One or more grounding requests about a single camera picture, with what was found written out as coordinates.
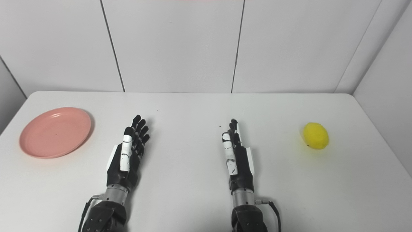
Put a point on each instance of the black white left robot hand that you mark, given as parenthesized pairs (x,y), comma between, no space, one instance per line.
(124,170)

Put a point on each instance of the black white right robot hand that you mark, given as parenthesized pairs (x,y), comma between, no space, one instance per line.
(243,170)

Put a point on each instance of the pink round plate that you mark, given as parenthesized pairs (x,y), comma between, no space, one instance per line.
(54,132)

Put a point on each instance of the yellow lemon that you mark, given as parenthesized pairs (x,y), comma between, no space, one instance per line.
(316,136)

